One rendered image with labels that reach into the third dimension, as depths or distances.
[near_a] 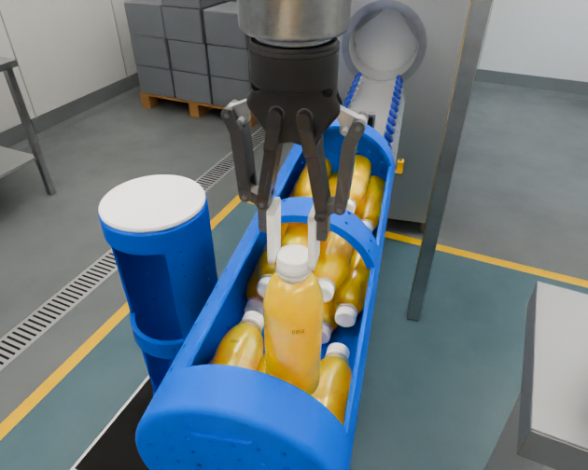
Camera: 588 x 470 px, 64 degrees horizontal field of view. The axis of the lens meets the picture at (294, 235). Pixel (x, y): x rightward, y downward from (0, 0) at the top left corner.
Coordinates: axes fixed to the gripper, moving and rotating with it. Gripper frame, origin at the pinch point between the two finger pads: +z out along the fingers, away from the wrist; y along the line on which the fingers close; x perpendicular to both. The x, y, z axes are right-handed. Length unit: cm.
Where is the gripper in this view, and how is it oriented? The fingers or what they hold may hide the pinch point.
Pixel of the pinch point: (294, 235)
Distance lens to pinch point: 50.3
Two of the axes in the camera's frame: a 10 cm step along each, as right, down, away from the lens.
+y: -9.7, -1.5, 2.0
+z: 0.0, 8.0, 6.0
